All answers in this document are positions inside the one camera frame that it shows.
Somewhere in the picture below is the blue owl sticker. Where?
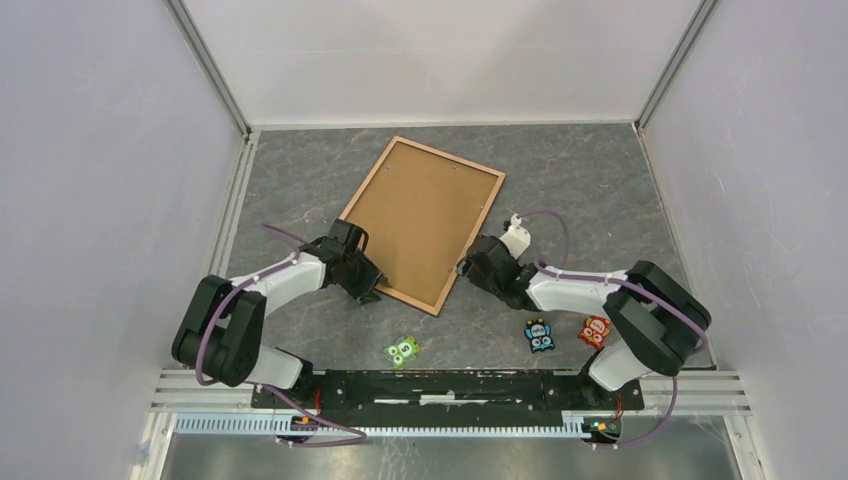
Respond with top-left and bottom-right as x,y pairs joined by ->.
524,318 -> 555,354

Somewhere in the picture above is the white slotted cable duct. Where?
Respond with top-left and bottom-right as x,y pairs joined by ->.
174,413 -> 618,440

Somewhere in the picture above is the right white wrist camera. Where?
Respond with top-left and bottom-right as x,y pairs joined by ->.
499,214 -> 532,260

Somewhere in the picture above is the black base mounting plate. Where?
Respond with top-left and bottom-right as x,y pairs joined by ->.
286,369 -> 645,428

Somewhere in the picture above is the green owl sticker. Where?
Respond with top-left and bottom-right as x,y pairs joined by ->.
383,336 -> 421,369

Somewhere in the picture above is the red owl sticker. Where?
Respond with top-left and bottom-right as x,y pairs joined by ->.
578,315 -> 612,350

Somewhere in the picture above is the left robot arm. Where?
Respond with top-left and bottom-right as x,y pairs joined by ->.
171,219 -> 385,408

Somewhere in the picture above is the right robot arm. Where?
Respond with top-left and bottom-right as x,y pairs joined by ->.
458,235 -> 712,408

